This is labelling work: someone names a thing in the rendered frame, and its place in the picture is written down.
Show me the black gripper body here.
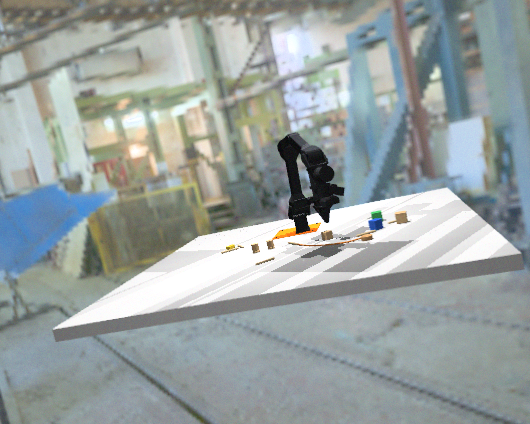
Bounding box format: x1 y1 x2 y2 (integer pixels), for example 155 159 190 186
306 182 340 207

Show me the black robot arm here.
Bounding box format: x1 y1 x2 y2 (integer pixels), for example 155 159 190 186
277 133 344 233

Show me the blue cube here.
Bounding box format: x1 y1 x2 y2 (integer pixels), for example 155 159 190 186
368 218 383 230

